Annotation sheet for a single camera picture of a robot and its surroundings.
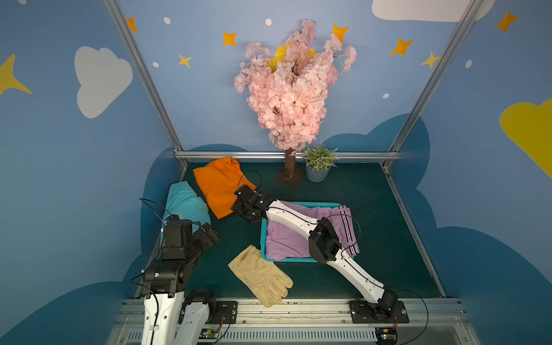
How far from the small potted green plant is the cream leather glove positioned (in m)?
0.47

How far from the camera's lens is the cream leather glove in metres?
0.79

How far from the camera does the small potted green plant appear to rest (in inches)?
40.7
